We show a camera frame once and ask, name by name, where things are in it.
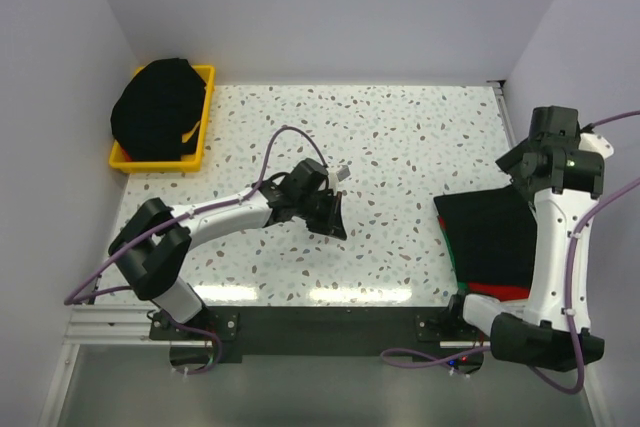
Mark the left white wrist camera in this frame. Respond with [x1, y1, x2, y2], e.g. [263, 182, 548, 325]
[328, 165, 351, 187]

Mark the folded red t shirt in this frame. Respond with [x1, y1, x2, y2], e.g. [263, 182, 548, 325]
[438, 215, 536, 301]

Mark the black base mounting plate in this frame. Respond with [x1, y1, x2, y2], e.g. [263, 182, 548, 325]
[148, 304, 505, 374]

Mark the black shirts pile in bin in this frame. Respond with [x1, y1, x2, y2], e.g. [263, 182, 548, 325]
[110, 58, 206, 162]

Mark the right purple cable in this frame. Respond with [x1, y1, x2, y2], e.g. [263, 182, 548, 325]
[380, 109, 640, 396]

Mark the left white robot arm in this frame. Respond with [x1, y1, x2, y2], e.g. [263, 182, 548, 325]
[108, 158, 350, 330]

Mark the purple cable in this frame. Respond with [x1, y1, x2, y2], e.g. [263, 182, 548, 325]
[63, 125, 331, 374]
[380, 109, 640, 396]

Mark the black t shirt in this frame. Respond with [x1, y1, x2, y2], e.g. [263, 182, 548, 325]
[434, 186, 537, 289]

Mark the aluminium extrusion rail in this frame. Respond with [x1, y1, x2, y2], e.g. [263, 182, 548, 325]
[63, 305, 197, 346]

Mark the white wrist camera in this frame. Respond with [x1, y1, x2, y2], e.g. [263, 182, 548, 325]
[328, 165, 351, 187]
[579, 132, 615, 160]

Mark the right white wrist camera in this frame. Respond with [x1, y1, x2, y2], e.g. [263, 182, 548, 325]
[579, 132, 615, 160]

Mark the folded green t shirt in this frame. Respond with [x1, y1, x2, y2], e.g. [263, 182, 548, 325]
[438, 217, 468, 292]

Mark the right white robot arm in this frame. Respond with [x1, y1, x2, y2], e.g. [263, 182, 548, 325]
[450, 106, 613, 372]

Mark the yellow plastic bin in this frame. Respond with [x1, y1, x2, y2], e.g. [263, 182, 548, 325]
[108, 61, 216, 174]

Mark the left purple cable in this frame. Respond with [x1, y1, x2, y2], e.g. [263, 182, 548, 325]
[63, 125, 331, 374]

